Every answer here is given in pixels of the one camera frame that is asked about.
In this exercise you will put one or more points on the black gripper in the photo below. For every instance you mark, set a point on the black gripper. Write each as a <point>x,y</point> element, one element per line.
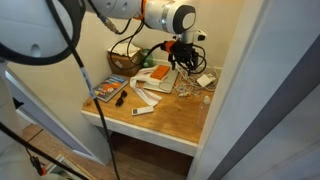
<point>182,51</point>

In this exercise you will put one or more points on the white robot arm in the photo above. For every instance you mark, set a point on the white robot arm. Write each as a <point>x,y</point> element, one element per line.
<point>160,15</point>

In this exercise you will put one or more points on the white laptop power adapter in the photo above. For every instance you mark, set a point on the white laptop power adapter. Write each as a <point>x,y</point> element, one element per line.
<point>204,80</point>

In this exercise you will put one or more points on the orange notebook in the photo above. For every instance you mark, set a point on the orange notebook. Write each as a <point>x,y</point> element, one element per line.
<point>160,72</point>

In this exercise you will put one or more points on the clear plastic bottle white cap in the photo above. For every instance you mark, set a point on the clear plastic bottle white cap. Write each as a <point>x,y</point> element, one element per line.
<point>206,100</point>

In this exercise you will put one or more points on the green round object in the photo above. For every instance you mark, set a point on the green round object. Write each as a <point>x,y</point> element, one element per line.
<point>147,59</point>

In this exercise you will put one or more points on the white cloth red stripes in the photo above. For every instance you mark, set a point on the white cloth red stripes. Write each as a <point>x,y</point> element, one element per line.
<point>143,91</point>

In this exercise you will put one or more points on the white remote control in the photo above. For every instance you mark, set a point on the white remote control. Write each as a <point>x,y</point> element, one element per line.
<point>142,110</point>

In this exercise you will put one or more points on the brown cardboard box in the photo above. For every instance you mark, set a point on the brown cardboard box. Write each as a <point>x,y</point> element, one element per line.
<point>121,65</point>

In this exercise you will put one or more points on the white paper sheet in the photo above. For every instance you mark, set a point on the white paper sheet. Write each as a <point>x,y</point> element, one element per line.
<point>121,48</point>

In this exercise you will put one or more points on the black sunglasses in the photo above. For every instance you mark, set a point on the black sunglasses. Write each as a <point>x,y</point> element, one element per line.
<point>120,98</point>

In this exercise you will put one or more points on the colourful paperback book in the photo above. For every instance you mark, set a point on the colourful paperback book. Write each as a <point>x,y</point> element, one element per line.
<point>110,87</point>

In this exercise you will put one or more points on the orange black tool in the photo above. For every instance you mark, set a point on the orange black tool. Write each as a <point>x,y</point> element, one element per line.
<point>38,165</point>

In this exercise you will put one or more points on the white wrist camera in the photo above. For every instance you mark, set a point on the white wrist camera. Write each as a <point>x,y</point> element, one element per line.
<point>200,35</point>

